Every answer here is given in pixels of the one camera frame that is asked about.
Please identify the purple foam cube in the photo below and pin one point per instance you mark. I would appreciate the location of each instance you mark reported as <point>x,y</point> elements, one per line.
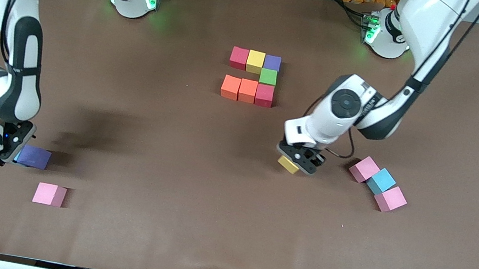
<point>272,62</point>
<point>35,158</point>

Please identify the green foam cube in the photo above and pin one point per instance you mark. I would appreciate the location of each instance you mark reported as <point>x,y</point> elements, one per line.
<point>268,77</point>

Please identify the yellow foam cube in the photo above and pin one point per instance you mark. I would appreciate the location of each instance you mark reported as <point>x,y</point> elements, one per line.
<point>288,164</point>
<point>255,61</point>

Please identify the blue foam cube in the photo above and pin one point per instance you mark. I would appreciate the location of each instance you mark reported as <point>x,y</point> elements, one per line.
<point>382,179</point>

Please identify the pink foam cube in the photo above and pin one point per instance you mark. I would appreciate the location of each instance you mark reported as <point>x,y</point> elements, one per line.
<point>47,194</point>
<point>364,168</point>
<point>390,198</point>

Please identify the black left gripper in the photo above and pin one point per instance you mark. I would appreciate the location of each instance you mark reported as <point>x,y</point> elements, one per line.
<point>317,158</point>

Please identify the orange foam cube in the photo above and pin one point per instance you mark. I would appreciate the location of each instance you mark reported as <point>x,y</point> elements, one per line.
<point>230,86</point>
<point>247,90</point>

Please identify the brown table cover sheet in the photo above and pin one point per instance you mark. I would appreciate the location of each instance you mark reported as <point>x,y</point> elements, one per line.
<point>224,224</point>

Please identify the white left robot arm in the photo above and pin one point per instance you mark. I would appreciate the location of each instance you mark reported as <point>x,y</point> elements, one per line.
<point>345,104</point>

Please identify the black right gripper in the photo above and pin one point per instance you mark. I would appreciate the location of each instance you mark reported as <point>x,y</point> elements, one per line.
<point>21,135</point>

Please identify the red foam cube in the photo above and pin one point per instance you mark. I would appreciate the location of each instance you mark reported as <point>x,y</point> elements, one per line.
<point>264,95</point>
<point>238,57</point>

